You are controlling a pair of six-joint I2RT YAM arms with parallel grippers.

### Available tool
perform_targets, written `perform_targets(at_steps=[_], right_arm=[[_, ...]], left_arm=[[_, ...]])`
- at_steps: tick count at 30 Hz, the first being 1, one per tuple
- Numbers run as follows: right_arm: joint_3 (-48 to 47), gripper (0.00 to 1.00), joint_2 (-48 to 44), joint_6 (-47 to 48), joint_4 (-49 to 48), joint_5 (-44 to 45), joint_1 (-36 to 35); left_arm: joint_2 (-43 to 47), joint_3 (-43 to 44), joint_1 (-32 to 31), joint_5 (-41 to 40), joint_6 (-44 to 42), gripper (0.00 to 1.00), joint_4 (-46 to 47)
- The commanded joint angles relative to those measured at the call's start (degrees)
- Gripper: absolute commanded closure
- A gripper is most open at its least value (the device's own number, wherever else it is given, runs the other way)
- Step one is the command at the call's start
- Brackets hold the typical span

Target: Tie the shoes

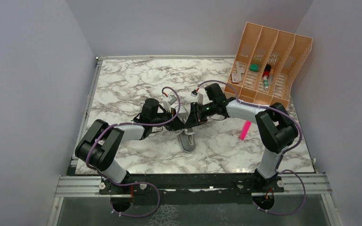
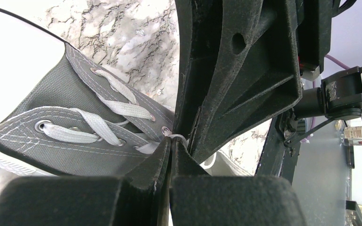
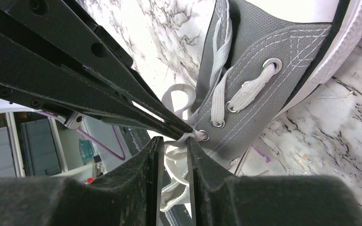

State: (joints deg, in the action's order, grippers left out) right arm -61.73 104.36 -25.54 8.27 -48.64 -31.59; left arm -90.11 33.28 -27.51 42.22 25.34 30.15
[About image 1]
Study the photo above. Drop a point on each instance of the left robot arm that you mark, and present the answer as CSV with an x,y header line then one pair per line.
x,y
100,143

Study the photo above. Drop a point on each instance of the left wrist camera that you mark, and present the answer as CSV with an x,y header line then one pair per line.
x,y
171,104

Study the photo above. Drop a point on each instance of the white shoelace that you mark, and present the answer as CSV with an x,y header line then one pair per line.
x,y
188,132

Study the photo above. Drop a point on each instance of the orange desk organizer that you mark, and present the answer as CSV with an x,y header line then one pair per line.
x,y
267,62

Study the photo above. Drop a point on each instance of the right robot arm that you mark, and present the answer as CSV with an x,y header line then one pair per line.
x,y
276,127

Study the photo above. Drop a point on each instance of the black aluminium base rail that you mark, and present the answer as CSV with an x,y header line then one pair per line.
x,y
186,189

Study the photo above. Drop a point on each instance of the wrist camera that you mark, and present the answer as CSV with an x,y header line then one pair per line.
x,y
171,104
198,96

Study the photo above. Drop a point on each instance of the grey card pieces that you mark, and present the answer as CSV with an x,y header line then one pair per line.
x,y
238,72

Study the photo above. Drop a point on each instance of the grey canvas sneaker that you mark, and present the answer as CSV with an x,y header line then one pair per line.
x,y
187,142

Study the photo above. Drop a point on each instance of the red black marker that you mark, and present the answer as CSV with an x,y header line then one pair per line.
x,y
267,70

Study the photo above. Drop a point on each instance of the green round cap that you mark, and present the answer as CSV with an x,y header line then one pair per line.
x,y
254,68

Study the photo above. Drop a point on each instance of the white green tube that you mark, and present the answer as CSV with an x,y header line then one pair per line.
x,y
265,83

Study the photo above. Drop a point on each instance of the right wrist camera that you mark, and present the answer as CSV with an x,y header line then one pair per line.
x,y
198,96

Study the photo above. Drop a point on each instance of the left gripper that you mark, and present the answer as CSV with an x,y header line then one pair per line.
x,y
176,124

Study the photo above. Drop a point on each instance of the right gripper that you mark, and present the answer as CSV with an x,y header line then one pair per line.
x,y
193,119

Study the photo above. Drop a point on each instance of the pink plastic bar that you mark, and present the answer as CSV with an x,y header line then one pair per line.
x,y
245,130

